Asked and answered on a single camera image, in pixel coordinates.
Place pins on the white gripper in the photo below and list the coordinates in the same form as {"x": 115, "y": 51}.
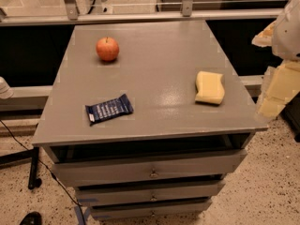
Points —
{"x": 288, "y": 37}

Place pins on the red orange apple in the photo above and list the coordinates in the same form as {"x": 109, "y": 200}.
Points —
{"x": 107, "y": 49}

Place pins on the blue rxbar wrapper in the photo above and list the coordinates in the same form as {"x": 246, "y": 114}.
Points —
{"x": 108, "y": 110}

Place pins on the yellow sponge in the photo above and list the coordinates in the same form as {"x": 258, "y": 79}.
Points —
{"x": 210, "y": 88}

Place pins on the top grey drawer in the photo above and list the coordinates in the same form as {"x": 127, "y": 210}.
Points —
{"x": 113, "y": 171}

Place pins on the grey drawer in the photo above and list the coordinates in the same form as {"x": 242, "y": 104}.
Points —
{"x": 113, "y": 171}
{"x": 148, "y": 209}
{"x": 151, "y": 193}

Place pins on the grey drawer cabinet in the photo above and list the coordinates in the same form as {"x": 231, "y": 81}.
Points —
{"x": 156, "y": 68}

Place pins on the middle grey drawer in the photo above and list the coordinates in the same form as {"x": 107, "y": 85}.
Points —
{"x": 151, "y": 193}

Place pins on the bottom grey drawer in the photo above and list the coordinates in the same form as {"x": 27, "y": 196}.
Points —
{"x": 148, "y": 209}

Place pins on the black stand leg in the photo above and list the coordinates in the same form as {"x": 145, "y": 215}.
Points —
{"x": 32, "y": 155}

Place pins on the black shoe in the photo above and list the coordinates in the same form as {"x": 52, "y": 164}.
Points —
{"x": 33, "y": 218}

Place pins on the metal railing frame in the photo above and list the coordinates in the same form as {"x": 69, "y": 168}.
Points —
{"x": 44, "y": 12}

